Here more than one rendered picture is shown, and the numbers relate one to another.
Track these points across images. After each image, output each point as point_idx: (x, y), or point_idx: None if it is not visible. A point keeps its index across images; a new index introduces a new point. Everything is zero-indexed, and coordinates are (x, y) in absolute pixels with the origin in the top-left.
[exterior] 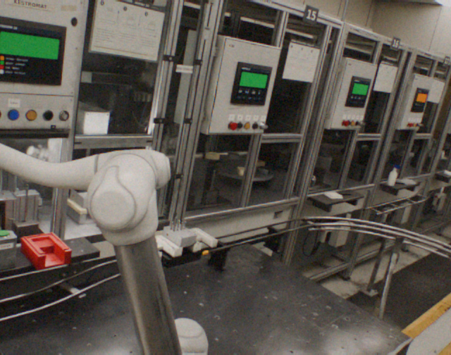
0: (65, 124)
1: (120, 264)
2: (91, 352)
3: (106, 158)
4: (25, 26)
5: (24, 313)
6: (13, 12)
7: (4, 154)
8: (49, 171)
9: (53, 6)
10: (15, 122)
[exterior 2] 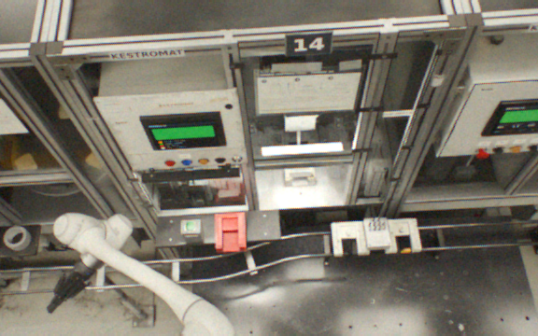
0: (241, 161)
1: None
2: (247, 316)
3: (189, 319)
4: (175, 120)
5: (201, 282)
6: (162, 111)
7: (132, 275)
8: (162, 295)
9: (201, 102)
10: (191, 164)
